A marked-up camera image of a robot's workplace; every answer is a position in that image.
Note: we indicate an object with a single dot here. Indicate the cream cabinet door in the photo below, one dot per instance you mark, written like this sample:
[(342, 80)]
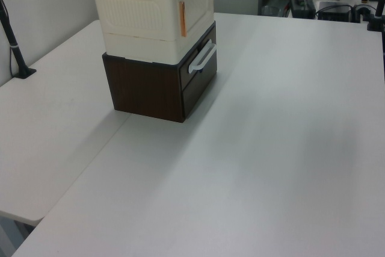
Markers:
[(197, 4)]

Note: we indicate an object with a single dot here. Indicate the cream plastic cabinet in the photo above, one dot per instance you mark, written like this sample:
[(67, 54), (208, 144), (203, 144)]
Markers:
[(135, 7)]

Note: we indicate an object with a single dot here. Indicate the black device with green light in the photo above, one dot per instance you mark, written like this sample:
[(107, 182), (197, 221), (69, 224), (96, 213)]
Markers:
[(302, 5)]

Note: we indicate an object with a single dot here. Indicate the black box device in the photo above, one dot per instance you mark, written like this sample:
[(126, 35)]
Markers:
[(332, 11)]

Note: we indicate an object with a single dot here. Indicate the dark brown drawer box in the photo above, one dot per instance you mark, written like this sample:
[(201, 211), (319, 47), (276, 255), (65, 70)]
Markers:
[(141, 88)]

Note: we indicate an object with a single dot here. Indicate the black clamp stand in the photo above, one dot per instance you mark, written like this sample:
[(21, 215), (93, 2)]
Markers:
[(376, 19)]

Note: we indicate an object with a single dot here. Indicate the black camera stand pole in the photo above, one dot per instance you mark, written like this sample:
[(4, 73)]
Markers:
[(12, 43)]

